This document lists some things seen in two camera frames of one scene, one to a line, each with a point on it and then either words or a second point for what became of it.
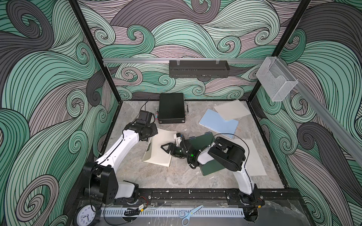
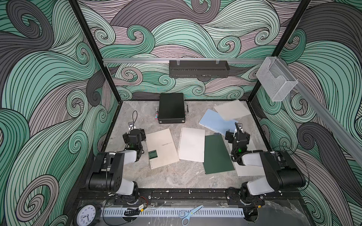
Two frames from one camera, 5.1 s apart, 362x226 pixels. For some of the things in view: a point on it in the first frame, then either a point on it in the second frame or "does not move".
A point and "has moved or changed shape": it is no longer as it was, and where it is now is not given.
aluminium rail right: x=326 y=108 does not move
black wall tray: x=199 y=68 does not move
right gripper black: x=172 y=146 → x=229 y=136
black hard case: x=171 y=108 does not move
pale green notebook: x=232 y=109 does not move
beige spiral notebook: x=154 y=154 has moved or changed shape
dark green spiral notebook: x=201 y=141 has moved or changed shape
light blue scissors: x=186 y=214 does not move
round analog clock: x=85 y=215 does not move
